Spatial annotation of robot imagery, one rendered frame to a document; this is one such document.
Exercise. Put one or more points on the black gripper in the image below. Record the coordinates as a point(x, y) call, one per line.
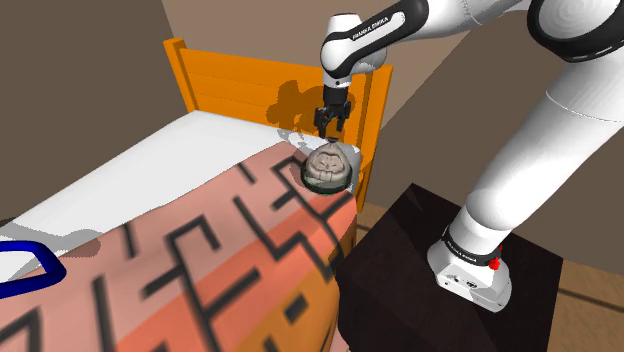
point(336, 99)

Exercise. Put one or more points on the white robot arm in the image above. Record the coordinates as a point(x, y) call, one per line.
point(526, 161)

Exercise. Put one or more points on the orange bed with patterned blanket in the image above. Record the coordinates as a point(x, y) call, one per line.
point(195, 234)

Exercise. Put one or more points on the grey carved pumpkin figure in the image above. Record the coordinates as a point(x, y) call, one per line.
point(327, 166)

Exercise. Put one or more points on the dark robot stand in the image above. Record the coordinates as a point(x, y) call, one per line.
point(429, 287)

